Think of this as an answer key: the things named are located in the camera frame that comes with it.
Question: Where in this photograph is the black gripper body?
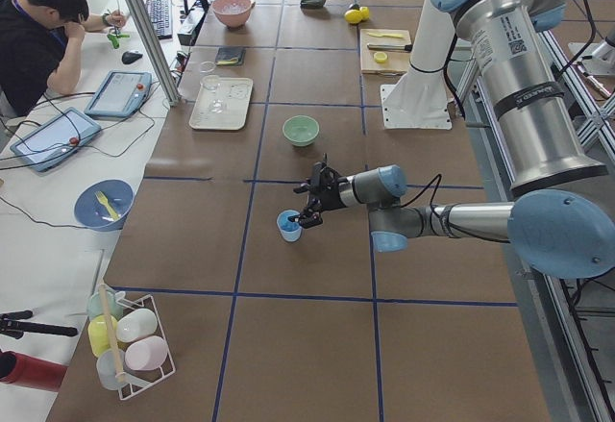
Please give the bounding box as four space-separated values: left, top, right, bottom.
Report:
293 154 346 213

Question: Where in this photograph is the light blue plastic cup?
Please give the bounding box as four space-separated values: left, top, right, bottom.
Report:
276 210 303 242

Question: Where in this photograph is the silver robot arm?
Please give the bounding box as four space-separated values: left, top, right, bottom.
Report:
294 0 614 279

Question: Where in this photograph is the green ceramic bowl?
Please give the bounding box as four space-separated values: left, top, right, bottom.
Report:
283 115 320 147

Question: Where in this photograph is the blue bowl with fork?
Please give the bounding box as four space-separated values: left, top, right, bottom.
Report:
74 180 134 232

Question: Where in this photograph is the pink bowl of ice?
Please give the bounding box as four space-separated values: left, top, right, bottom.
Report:
211 0 255 29

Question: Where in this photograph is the cream bear tray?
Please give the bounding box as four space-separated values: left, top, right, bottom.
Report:
188 75 254 131

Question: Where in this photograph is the yellow lemon half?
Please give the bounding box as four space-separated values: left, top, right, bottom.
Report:
373 51 388 63

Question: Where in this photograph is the wooden cutting board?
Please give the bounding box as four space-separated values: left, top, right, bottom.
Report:
359 29 412 75

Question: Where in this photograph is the steel muddler black tip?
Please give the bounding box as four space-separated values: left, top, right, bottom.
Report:
367 43 413 53

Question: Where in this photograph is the clear wine glass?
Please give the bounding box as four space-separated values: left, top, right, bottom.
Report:
199 61 226 113

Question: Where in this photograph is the grey yellow folded cloth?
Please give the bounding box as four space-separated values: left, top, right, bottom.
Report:
214 46 246 66

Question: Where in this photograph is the yellow plastic knife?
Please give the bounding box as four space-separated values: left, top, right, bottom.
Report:
366 32 406 39

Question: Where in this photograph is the yellow lemon round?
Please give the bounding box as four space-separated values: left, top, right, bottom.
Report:
344 9 363 25

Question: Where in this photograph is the yellow lemon upper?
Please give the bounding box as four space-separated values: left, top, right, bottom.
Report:
358 6 371 21

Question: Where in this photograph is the far blue teach pendant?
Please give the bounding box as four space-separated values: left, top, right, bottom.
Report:
85 70 153 118

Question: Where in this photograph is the blue teach pendant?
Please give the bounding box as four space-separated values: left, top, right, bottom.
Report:
85 70 153 118
10 108 101 172

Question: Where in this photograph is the black keyboard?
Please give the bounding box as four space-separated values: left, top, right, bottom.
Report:
145 0 173 39

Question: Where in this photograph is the near blue teach pendant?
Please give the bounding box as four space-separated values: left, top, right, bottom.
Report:
10 108 101 172

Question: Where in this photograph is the black tripod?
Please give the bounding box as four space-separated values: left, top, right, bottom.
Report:
1 310 79 339

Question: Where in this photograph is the seated person black shirt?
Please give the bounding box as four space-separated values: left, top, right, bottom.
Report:
1 0 126 119

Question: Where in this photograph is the red bottle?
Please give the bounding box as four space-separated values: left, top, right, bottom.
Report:
1 351 67 391

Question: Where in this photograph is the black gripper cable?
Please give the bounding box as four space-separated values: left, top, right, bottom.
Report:
406 173 443 211

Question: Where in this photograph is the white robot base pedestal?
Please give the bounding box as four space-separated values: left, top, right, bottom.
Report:
381 0 455 130

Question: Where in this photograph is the white wire cup rack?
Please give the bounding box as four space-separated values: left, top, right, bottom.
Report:
86 284 176 401

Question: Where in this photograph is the aluminium frame post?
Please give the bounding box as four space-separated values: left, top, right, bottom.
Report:
126 0 181 107

